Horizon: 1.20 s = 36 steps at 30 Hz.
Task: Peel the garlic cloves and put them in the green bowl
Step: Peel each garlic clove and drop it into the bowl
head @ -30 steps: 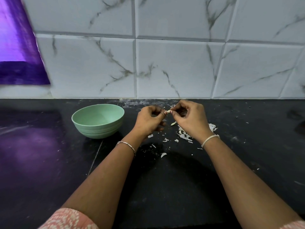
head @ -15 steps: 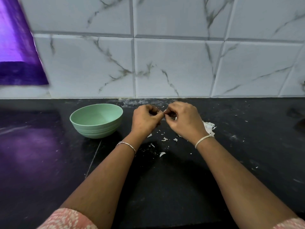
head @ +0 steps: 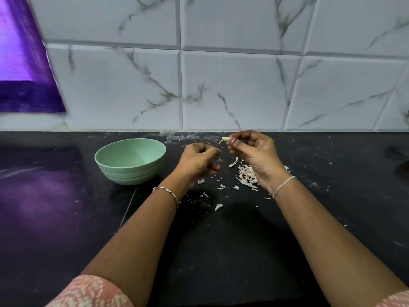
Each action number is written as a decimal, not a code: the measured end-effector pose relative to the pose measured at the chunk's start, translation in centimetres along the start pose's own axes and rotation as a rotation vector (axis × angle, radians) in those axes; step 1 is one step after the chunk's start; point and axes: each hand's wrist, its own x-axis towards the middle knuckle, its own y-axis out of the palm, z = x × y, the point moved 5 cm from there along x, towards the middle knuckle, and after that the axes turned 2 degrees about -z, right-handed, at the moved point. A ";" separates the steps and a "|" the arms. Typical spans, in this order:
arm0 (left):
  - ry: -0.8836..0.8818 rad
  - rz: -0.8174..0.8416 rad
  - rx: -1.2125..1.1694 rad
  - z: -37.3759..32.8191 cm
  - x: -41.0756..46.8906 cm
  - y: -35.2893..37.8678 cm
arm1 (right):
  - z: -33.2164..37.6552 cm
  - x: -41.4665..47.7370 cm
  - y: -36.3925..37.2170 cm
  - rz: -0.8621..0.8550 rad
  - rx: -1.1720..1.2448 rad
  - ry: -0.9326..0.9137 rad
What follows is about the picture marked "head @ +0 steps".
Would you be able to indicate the person's left hand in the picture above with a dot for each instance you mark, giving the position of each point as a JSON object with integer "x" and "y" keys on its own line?
{"x": 198, "y": 161}

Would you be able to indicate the small fallen garlic piece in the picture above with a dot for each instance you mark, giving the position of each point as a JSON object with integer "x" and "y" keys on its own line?
{"x": 218, "y": 206}

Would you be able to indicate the white garlic bulb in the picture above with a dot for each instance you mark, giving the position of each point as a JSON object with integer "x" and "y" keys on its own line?
{"x": 225, "y": 138}

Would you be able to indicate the person's right forearm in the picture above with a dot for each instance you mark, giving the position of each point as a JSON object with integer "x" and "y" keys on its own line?
{"x": 345, "y": 249}

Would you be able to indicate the purple cloth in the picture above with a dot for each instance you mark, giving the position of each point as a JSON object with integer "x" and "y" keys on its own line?
{"x": 25, "y": 54}

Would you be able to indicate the pink patterned right sleeve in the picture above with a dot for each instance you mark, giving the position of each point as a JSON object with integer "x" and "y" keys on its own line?
{"x": 393, "y": 299}

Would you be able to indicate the pink patterned sleeve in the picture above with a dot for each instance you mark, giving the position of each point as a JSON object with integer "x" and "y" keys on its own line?
{"x": 91, "y": 292}
{"x": 393, "y": 299}

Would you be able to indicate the mint green bowl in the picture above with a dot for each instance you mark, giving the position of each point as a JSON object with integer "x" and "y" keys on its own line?
{"x": 130, "y": 161}

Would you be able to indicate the pink patterned left sleeve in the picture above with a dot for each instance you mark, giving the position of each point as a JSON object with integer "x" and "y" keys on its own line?
{"x": 91, "y": 292}

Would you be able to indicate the person's right hand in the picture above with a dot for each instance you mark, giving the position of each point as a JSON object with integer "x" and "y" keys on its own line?
{"x": 259, "y": 155}

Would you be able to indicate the person's left forearm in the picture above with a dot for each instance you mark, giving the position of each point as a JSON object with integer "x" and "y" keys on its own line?
{"x": 128, "y": 249}

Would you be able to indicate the pile of white garlic peels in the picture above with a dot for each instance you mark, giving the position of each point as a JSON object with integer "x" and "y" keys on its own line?
{"x": 248, "y": 174}

